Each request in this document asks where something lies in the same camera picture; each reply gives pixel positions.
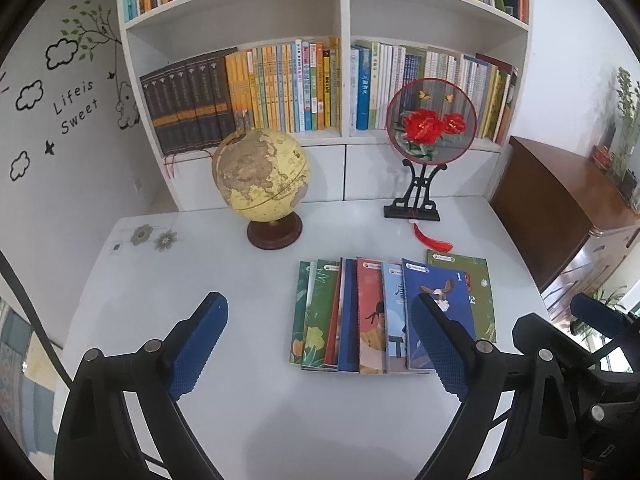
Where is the light blue Tang poetry book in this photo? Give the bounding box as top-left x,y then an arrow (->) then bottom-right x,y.
382,262 -> 407,374

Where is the dark blue eagle fable book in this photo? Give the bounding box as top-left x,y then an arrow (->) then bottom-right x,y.
401,259 -> 476,373

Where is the red ancient poetry book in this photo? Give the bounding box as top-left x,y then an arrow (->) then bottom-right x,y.
357,258 -> 386,375

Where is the blue fairy tale book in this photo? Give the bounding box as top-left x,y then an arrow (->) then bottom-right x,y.
337,259 -> 359,373

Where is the rabbit hill picture book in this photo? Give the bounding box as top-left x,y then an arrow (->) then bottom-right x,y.
333,258 -> 345,367

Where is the brown wooden cabinet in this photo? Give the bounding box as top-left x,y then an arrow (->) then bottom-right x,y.
490,136 -> 639,290

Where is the olive green insect book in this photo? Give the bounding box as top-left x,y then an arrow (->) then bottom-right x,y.
426,249 -> 497,344

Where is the potted green plant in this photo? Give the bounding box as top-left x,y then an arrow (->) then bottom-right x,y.
592,67 -> 639,209

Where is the dark red thin book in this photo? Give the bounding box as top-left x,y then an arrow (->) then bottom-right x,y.
323,266 -> 342,367

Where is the teal green leftmost book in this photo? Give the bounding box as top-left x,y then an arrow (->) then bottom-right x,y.
288,261 -> 311,364

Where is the green leafy book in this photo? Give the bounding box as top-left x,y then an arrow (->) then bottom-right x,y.
302,259 -> 340,370

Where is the round red flower fan ornament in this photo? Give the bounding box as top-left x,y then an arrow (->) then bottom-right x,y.
383,77 -> 478,221

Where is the yellow globe on wooden base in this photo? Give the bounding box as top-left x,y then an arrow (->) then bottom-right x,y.
212,129 -> 311,250

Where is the white bookshelf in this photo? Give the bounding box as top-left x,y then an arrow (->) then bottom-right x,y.
118,0 -> 528,211

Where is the black cable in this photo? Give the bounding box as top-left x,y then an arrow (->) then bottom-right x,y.
0,249 -> 74,391

